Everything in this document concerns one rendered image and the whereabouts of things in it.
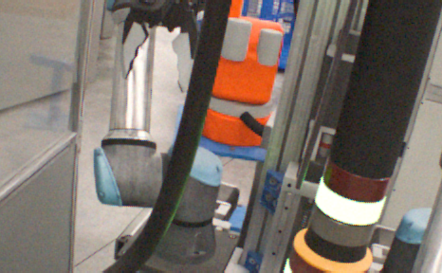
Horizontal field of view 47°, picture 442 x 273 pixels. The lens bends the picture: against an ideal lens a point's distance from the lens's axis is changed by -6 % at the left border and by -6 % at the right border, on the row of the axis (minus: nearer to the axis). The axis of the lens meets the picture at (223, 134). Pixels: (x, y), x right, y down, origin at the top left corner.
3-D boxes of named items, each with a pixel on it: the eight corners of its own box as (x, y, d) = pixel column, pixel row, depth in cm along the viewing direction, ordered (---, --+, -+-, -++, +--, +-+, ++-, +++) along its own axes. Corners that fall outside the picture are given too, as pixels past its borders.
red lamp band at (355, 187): (347, 204, 24) (355, 181, 24) (309, 171, 27) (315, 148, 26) (399, 199, 25) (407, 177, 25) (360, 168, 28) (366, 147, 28)
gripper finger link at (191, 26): (205, 56, 79) (193, -3, 76) (202, 58, 77) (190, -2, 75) (174, 61, 80) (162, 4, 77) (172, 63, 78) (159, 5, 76)
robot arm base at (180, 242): (161, 220, 127) (167, 184, 124) (222, 238, 125) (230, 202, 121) (138, 251, 114) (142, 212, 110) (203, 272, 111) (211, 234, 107)
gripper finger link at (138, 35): (137, 72, 86) (164, 25, 83) (123, 81, 81) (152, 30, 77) (120, 62, 86) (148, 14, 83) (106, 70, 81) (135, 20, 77)
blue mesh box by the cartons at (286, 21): (248, 63, 703) (261, -9, 667) (285, 54, 809) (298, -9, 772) (307, 83, 668) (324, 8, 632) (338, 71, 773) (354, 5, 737)
